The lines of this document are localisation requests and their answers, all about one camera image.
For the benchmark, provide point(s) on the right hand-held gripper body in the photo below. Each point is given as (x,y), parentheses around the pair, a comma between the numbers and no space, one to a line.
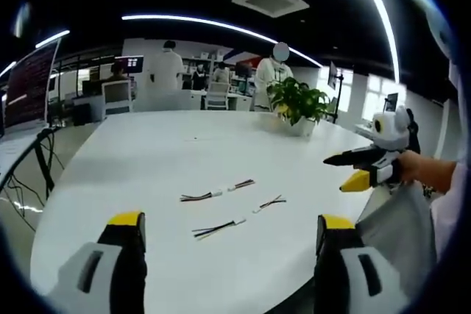
(393,130)

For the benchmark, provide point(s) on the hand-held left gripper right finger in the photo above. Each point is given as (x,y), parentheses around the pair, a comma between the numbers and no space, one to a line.
(353,266)

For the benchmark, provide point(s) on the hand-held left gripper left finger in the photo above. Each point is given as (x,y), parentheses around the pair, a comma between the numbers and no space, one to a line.
(110,255)

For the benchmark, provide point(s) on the person's right hand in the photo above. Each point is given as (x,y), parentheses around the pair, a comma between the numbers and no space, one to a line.
(423,170)

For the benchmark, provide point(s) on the small screen on stand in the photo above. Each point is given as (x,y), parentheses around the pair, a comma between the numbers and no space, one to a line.
(392,100)

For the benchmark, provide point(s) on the grey cloth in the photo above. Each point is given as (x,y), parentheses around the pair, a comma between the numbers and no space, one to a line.
(397,218)

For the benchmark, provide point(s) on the green potted plant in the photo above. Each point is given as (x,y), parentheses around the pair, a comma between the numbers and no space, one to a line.
(298,102)

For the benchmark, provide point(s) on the monitor on black stand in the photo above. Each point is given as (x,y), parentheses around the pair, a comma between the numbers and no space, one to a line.
(333,75)

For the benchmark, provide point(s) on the ceiling strip light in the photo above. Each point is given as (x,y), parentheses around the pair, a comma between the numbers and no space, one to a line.
(382,12)
(221,27)
(51,38)

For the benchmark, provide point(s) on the computer monitor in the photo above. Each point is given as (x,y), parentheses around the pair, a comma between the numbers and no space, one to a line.
(134,64)
(243,69)

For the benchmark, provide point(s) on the white desk with black legs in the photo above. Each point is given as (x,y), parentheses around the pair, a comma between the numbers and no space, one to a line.
(22,148)

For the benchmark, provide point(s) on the white office chair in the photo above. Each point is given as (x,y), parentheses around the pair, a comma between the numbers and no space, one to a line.
(117,96)
(218,96)

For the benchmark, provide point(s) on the large display screen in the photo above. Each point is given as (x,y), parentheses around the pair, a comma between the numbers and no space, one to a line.
(31,86)

